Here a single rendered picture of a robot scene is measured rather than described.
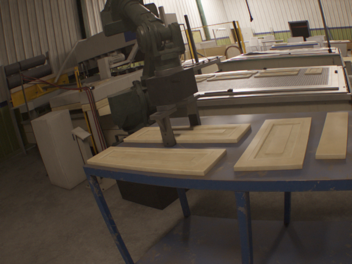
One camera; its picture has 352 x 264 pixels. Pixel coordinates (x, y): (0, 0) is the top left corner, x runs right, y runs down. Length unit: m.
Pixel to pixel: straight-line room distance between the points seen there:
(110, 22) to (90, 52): 5.81
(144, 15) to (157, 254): 1.45
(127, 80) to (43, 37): 4.81
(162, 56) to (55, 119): 2.73
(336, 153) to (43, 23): 8.42
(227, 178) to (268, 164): 0.15
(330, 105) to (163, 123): 1.93
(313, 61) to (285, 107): 4.09
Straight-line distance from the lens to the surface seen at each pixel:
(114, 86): 4.18
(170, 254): 1.87
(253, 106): 3.09
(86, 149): 3.78
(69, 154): 4.06
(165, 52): 1.38
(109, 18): 2.40
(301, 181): 0.91
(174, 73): 1.39
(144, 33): 1.37
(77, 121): 4.94
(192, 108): 1.58
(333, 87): 2.96
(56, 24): 9.02
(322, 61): 6.95
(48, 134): 3.93
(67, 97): 4.82
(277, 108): 3.01
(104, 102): 4.04
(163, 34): 1.42
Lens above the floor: 1.49
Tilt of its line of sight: 15 degrees down
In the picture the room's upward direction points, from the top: 13 degrees counter-clockwise
